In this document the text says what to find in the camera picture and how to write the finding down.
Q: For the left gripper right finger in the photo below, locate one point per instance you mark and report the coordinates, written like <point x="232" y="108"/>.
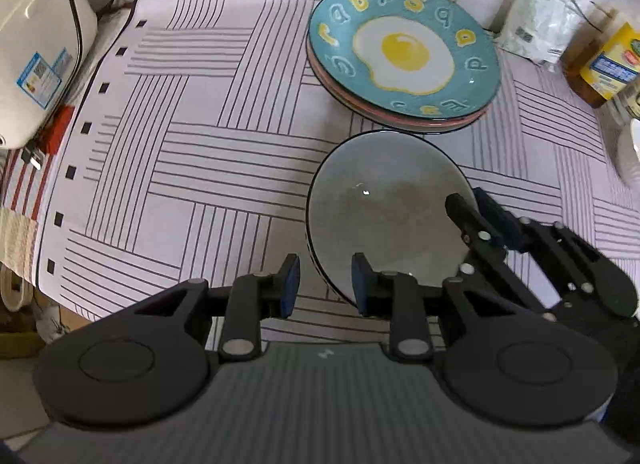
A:
<point x="396" y="298"/>

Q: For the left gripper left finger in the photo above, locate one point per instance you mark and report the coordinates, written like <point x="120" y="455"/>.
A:
<point x="254" y="298"/>

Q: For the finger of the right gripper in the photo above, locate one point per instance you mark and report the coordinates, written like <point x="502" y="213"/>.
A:
<point x="569" y="262"/>
<point x="487" y="253"/>

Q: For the white black-rimmed large bowl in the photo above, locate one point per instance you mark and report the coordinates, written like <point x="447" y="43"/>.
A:
<point x="383" y="194"/>

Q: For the white black-rimmed small bowl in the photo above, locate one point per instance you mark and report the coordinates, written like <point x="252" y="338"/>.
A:
<point x="628" y="155"/>

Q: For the blue fried egg plate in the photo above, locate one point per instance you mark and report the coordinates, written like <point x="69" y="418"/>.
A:
<point x="419" y="66"/>

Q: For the striped table mat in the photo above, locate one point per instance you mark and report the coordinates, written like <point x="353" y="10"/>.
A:
<point x="196" y="138"/>

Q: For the white vinegar bottle yellow cap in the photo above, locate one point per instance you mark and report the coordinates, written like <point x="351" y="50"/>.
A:
<point x="626" y="103"/>

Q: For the cooking wine bottle yellow label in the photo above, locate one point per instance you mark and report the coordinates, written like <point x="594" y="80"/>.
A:
<point x="597" y="65"/>

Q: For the white salt bag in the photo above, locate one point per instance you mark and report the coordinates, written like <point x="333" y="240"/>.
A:
<point x="540" y="30"/>

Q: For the white rice cooker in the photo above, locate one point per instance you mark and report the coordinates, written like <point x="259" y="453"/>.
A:
<point x="43" y="45"/>

